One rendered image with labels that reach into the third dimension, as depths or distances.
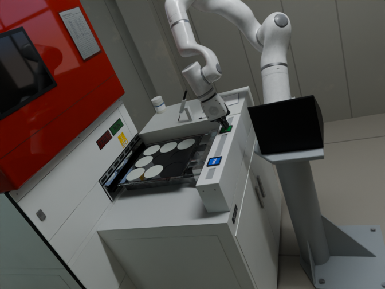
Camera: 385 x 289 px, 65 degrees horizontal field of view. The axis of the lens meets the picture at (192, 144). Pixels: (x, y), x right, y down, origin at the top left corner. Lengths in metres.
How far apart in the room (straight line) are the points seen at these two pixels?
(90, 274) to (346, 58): 2.56
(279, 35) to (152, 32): 1.80
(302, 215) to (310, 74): 1.67
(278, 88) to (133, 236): 0.90
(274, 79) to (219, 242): 0.73
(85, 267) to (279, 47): 1.26
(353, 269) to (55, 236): 1.50
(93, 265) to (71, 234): 0.19
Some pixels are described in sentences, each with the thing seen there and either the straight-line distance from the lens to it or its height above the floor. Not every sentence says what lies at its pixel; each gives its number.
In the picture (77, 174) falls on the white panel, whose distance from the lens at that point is 1.42.
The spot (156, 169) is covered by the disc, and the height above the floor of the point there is 0.90.
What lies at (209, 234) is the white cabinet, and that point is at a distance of 1.23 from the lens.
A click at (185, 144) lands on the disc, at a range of 1.60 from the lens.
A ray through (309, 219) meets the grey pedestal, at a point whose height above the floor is 0.37.
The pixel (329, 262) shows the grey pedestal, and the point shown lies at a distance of 2.00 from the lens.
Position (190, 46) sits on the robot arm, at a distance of 1.37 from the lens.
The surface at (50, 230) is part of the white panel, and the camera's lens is 1.32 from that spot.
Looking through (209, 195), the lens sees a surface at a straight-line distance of 1.16.
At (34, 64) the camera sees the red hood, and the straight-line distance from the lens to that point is 1.33.
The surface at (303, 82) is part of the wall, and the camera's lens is 3.08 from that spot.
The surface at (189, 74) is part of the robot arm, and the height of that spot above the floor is 1.27.
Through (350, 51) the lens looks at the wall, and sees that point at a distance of 3.01.
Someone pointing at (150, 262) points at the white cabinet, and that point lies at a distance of 1.50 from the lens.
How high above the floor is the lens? 1.59
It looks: 26 degrees down
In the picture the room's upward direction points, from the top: 23 degrees counter-clockwise
